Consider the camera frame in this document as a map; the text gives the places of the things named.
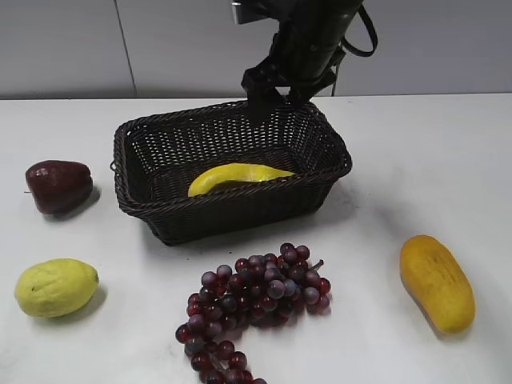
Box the dark brown wicker basket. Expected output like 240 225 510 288
112 101 352 246

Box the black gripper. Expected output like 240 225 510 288
242 1 362 125

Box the yellow green lemon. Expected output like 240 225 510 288
14 258 99 318

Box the yellow banana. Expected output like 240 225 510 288
187 162 294 197

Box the orange yellow mango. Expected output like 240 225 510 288
399 234 476 334

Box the red purple grape bunch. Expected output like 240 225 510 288
175 242 331 383

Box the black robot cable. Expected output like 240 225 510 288
330 2 379 97

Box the dark red wax apple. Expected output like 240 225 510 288
25 160 93 215

